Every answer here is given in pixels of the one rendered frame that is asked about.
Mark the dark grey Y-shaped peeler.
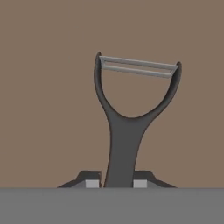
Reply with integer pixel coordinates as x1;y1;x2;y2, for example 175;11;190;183
93;52;183;189

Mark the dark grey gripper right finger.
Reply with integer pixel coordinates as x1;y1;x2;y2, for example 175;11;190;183
133;170;178;189

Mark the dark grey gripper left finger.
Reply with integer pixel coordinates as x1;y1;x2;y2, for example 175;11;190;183
57;170;102;189

